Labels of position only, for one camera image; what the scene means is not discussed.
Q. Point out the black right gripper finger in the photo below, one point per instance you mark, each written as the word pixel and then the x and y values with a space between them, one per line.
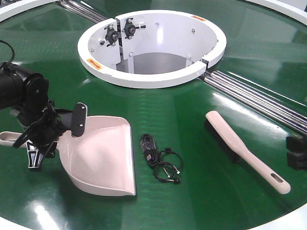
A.
pixel 297 154

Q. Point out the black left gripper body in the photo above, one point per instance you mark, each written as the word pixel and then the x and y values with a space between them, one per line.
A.
pixel 46 130

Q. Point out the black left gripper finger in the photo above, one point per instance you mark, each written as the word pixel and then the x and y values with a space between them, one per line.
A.
pixel 35 157
pixel 78 120

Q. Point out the pink plastic dustpan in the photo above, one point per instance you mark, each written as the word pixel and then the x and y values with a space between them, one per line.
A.
pixel 100 162

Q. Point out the pink hand brush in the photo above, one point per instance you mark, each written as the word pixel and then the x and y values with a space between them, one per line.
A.
pixel 235 143

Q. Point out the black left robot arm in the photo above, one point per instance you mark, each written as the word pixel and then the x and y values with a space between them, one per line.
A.
pixel 26 94

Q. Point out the right steel roller strip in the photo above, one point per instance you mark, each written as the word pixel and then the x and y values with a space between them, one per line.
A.
pixel 257 100

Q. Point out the steel roller strip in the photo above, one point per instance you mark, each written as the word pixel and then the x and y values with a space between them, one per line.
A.
pixel 257 100
pixel 82 10

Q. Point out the left steel roller strip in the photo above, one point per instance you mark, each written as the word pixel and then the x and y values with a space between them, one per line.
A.
pixel 82 10

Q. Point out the white outer rim left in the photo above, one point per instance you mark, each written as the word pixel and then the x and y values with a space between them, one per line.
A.
pixel 13 9

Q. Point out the white rim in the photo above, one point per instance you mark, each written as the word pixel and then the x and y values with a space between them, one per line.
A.
pixel 296 10
pixel 13 9

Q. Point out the white outer rim right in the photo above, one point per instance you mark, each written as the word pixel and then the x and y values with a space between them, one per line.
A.
pixel 296 10

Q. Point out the left black bearing mount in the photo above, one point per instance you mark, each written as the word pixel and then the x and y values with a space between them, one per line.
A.
pixel 111 35

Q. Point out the black bearing mount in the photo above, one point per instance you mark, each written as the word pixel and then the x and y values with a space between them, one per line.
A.
pixel 130 28
pixel 111 35

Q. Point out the right black bearing mount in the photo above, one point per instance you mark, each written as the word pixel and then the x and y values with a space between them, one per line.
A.
pixel 130 28

